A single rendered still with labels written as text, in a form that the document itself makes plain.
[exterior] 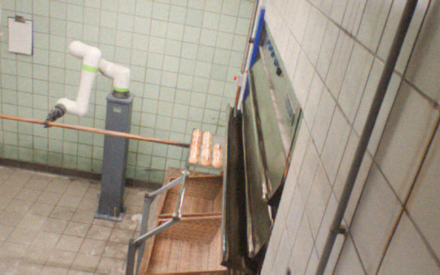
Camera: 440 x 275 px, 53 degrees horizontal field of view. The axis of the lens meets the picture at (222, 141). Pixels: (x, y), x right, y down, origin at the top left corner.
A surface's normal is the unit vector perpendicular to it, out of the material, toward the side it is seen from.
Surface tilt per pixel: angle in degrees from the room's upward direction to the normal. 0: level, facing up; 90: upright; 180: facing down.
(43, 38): 90
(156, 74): 90
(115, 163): 90
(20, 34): 83
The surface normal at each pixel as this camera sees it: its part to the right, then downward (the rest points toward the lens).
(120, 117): -0.01, 0.42
